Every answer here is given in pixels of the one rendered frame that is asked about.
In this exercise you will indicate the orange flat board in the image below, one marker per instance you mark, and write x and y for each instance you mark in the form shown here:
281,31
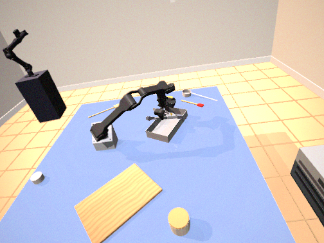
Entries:
110,207

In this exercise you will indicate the white short cylinder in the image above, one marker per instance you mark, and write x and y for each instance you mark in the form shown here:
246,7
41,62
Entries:
37,178

